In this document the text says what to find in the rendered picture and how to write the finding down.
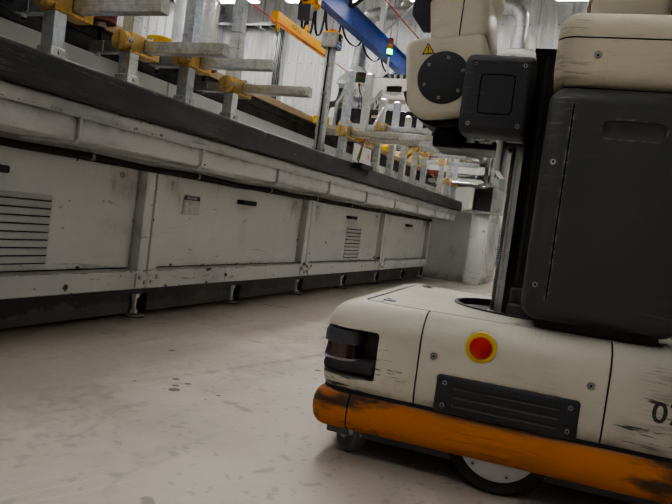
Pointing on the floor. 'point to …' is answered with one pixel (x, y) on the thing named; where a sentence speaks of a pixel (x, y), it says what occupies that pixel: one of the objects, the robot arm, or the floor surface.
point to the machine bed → (195, 246)
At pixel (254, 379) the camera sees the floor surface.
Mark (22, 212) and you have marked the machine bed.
